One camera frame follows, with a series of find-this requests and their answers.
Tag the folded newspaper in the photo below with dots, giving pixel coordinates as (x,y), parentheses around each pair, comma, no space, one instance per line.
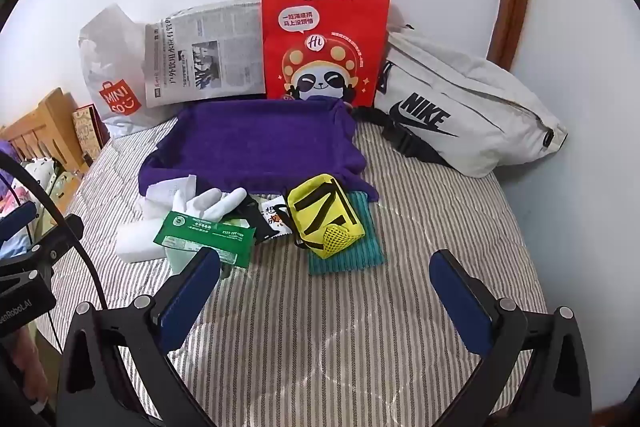
(210,57)

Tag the small yellow pouch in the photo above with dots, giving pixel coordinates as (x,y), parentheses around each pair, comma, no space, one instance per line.
(345,217)

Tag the purple towel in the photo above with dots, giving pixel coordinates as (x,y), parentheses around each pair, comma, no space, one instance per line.
(250,142)

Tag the white tomato print sachet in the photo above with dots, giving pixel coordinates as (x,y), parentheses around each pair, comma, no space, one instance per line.
(274,218)

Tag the white paper slip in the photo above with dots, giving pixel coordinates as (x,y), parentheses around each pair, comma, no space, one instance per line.
(170,189)

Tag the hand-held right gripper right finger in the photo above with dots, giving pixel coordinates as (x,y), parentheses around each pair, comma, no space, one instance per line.
(457,299)

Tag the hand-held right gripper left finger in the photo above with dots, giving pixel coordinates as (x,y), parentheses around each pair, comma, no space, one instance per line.
(192,294)

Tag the white plastic shopping bag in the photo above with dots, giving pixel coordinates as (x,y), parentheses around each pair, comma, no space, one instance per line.
(100,57)

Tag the wooden headboard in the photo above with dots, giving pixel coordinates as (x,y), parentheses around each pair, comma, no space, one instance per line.
(45,127)

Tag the brown patterned box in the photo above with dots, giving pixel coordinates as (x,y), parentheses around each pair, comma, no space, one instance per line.
(87,132)

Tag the patterned bedding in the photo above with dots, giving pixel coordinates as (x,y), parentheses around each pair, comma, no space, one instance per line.
(55,187)

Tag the white paper towel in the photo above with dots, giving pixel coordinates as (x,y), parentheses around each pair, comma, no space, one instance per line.
(135,242)

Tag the green wet wipe packet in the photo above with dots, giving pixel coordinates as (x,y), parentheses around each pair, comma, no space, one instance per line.
(200,232)

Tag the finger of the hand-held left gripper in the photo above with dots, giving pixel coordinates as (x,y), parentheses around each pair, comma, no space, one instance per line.
(17,221)
(60,237)

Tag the striped bed sheet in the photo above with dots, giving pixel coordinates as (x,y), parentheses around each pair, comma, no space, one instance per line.
(300,332)

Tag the white glove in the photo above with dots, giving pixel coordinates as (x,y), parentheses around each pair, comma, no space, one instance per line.
(205,202)

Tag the teal ribbed cloth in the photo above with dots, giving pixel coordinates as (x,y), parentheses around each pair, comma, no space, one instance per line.
(365,252)

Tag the red paper bag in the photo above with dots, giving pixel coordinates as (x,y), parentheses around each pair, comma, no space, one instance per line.
(325,32)

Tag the cream waist bag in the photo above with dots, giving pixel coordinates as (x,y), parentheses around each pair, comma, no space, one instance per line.
(475,107)

